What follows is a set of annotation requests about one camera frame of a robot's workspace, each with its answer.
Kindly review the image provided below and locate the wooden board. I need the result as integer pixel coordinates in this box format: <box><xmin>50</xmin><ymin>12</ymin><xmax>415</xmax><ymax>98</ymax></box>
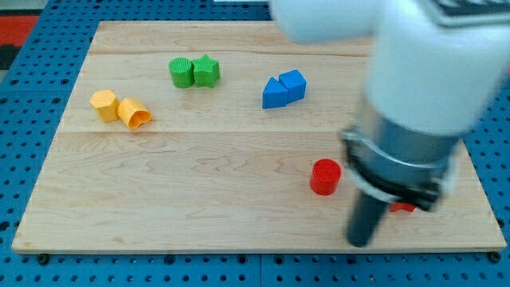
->
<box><xmin>10</xmin><ymin>20</ymin><xmax>508</xmax><ymax>255</ymax></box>

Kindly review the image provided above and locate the red cylinder block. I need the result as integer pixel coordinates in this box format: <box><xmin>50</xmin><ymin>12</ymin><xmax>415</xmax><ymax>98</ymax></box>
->
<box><xmin>309</xmin><ymin>159</ymin><xmax>342</xmax><ymax>196</ymax></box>

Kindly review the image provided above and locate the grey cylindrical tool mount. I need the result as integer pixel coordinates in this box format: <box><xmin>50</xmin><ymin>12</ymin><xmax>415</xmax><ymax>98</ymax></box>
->
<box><xmin>343</xmin><ymin>96</ymin><xmax>459</xmax><ymax>211</ymax></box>

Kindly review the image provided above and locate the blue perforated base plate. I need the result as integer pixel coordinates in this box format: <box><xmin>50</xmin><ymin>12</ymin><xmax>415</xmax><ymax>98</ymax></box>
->
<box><xmin>1</xmin><ymin>0</ymin><xmax>509</xmax><ymax>286</ymax></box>

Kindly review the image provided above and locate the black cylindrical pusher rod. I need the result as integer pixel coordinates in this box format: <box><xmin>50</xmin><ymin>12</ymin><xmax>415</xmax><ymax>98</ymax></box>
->
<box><xmin>346</xmin><ymin>191</ymin><xmax>388</xmax><ymax>247</ymax></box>

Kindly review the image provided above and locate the blue triangle block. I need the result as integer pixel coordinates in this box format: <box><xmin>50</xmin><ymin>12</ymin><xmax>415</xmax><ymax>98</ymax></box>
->
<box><xmin>261</xmin><ymin>77</ymin><xmax>288</xmax><ymax>109</ymax></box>

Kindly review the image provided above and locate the yellow hexagon block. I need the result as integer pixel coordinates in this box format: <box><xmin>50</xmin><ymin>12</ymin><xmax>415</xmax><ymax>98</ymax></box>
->
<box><xmin>89</xmin><ymin>89</ymin><xmax>120</xmax><ymax>123</ymax></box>

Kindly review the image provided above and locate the green star block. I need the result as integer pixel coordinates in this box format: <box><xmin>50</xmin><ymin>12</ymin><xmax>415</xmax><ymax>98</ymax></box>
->
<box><xmin>191</xmin><ymin>54</ymin><xmax>221</xmax><ymax>88</ymax></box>

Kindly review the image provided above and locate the blue cube block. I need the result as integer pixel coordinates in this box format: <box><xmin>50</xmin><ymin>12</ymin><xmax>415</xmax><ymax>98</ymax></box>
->
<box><xmin>279</xmin><ymin>69</ymin><xmax>307</xmax><ymax>104</ymax></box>

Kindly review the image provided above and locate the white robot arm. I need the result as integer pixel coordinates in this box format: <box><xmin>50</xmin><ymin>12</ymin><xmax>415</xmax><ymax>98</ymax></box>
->
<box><xmin>269</xmin><ymin>0</ymin><xmax>509</xmax><ymax>247</ymax></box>

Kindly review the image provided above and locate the green cylinder block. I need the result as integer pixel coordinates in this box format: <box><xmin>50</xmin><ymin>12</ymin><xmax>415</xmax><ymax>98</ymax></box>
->
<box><xmin>168</xmin><ymin>57</ymin><xmax>194</xmax><ymax>88</ymax></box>

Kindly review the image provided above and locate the red star block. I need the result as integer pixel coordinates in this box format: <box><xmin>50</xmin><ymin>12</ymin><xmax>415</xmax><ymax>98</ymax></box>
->
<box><xmin>390</xmin><ymin>202</ymin><xmax>416</xmax><ymax>213</ymax></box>

